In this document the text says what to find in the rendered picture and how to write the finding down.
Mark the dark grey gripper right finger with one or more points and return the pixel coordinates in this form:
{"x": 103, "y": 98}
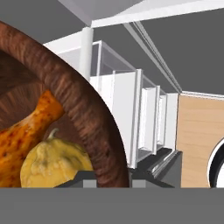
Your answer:
{"x": 143, "y": 176}

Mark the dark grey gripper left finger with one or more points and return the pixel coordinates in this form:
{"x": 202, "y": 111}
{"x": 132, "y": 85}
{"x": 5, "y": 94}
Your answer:
{"x": 78, "y": 178}

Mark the brown wooden bowl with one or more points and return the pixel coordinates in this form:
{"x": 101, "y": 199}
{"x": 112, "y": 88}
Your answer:
{"x": 78, "y": 96}

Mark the yellow squash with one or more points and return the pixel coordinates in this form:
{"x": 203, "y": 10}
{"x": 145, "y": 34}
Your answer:
{"x": 55, "y": 163}

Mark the orange chicken drumstick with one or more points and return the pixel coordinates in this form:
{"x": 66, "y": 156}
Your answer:
{"x": 26, "y": 131}

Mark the white round plate black rim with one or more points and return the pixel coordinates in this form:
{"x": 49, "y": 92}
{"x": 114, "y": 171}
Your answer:
{"x": 210, "y": 172}

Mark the light wooden cupboard panel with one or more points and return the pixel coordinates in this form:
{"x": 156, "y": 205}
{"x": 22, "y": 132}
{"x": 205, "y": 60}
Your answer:
{"x": 198, "y": 131}

